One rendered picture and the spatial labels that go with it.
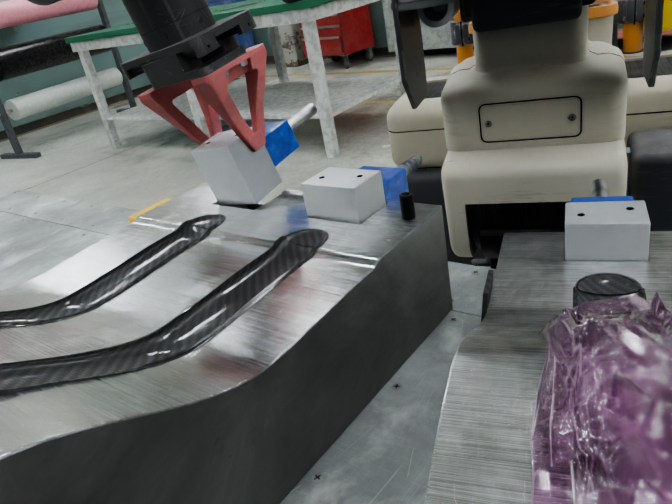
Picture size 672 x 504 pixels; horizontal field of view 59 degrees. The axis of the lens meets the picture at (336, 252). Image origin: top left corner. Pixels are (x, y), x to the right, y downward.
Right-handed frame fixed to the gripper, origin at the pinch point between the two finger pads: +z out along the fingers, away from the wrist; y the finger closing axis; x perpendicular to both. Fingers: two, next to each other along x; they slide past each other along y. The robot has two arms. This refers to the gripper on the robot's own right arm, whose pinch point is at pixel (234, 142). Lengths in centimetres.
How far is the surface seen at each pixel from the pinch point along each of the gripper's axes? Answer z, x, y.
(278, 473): 11.3, -20.3, 16.5
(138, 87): 62, 392, -625
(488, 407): 5.7, -17.3, 29.1
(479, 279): 17.1, 4.5, 16.0
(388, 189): 6.2, 1.6, 12.6
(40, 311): 2.1, -20.1, -1.6
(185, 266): 4.1, -11.9, 3.7
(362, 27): 88, 506, -360
